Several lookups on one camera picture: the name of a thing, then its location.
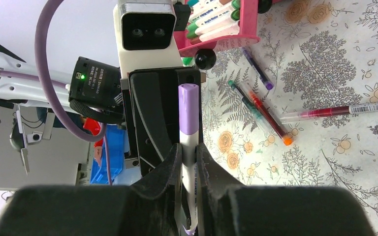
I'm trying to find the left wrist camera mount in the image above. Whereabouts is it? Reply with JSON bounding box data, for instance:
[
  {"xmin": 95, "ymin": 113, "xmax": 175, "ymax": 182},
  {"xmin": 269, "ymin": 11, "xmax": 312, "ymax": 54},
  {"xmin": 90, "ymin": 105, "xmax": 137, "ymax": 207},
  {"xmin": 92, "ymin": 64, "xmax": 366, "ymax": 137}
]
[{"xmin": 113, "ymin": 0, "xmax": 191, "ymax": 78}]

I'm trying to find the blue plastic bin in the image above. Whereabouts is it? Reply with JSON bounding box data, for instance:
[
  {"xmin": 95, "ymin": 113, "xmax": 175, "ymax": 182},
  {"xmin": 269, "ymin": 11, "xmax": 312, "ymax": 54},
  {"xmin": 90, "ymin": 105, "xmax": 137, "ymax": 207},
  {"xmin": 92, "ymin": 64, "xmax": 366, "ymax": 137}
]
[{"xmin": 90, "ymin": 125, "xmax": 125, "ymax": 184}]

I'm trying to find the purple gel pen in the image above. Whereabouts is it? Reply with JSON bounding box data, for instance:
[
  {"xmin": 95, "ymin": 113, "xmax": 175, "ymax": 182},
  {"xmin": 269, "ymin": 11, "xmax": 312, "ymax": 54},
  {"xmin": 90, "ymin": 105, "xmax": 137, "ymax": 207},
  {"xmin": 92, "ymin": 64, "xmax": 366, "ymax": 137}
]
[{"xmin": 241, "ymin": 47, "xmax": 274, "ymax": 90}]

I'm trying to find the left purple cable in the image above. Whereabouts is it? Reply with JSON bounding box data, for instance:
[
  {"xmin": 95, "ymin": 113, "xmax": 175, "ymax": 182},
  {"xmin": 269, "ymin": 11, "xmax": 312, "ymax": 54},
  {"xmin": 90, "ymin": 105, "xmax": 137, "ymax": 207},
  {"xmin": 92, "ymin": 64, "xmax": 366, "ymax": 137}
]
[{"xmin": 0, "ymin": 0, "xmax": 113, "ymax": 186}]

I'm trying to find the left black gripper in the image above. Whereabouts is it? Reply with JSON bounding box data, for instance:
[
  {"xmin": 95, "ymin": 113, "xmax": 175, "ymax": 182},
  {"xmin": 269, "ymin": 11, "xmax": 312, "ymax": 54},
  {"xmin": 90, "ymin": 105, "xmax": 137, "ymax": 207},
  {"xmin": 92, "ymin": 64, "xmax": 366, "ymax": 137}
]
[{"xmin": 68, "ymin": 57, "xmax": 203, "ymax": 176}]

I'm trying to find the green capped white marker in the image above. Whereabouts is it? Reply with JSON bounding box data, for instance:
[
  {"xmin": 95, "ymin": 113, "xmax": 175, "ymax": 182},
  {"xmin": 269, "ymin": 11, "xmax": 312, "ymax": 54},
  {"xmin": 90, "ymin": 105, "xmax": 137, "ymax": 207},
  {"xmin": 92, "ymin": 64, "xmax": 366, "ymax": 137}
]
[{"xmin": 187, "ymin": 0, "xmax": 241, "ymax": 31}]

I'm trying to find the orange gel pen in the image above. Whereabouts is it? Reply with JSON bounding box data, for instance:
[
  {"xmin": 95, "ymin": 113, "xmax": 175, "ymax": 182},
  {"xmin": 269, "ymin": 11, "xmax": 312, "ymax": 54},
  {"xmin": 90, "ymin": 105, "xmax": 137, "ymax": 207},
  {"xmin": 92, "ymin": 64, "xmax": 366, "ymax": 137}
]
[{"xmin": 248, "ymin": 89, "xmax": 293, "ymax": 146}]

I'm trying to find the black pink drawer box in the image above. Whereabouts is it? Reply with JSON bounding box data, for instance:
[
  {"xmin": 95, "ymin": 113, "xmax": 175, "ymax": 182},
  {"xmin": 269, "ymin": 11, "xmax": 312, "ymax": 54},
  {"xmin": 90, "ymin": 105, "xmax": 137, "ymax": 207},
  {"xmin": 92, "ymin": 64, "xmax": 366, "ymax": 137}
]
[{"xmin": 174, "ymin": 0, "xmax": 276, "ymax": 66}]

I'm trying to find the black gel pen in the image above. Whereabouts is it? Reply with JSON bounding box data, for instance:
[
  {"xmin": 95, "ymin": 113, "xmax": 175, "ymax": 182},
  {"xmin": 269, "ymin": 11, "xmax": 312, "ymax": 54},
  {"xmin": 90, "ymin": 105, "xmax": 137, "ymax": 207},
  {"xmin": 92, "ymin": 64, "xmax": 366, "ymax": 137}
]
[{"xmin": 227, "ymin": 80, "xmax": 272, "ymax": 135}]

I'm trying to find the purple capped white marker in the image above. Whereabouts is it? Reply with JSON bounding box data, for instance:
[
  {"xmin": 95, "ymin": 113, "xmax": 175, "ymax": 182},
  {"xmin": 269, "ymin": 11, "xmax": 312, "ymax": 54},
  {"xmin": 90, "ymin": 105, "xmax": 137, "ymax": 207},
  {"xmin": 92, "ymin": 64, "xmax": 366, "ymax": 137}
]
[{"xmin": 178, "ymin": 84, "xmax": 199, "ymax": 236}]

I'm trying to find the dark red gel pen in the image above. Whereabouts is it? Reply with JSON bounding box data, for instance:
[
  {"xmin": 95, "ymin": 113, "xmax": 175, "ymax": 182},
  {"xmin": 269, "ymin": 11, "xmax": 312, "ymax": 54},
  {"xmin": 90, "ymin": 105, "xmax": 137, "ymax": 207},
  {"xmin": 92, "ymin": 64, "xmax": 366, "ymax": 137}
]
[{"xmin": 280, "ymin": 102, "xmax": 378, "ymax": 124}]

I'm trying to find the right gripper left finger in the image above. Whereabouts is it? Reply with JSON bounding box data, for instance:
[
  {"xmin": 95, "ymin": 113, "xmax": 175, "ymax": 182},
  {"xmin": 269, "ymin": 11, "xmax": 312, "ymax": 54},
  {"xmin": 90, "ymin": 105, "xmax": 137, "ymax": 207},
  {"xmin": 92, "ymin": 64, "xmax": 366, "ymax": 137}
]
[{"xmin": 0, "ymin": 144, "xmax": 182, "ymax": 236}]

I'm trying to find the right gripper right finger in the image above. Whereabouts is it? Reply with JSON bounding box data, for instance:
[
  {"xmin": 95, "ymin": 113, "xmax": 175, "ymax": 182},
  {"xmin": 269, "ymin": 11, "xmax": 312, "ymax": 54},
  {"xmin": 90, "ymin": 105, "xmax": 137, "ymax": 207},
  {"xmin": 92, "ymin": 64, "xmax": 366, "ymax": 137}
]
[{"xmin": 196, "ymin": 143, "xmax": 374, "ymax": 236}]

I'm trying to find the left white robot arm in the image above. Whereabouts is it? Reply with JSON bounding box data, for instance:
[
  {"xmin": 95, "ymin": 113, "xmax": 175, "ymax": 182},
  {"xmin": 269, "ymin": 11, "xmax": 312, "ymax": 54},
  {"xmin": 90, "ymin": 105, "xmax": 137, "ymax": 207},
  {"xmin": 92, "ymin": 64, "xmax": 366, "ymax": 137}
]
[{"xmin": 0, "ymin": 57, "xmax": 199, "ymax": 173}]

